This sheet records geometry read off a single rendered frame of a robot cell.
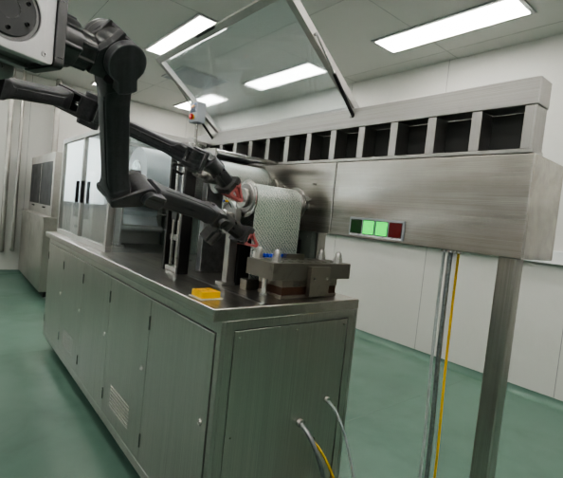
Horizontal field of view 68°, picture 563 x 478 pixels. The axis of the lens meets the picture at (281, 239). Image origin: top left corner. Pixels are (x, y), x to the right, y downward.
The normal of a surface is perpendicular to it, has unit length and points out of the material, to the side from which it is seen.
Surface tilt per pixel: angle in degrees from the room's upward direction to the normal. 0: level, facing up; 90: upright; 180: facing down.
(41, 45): 90
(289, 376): 90
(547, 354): 90
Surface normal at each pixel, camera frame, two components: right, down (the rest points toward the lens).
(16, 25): 0.87, 0.11
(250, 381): 0.63, 0.11
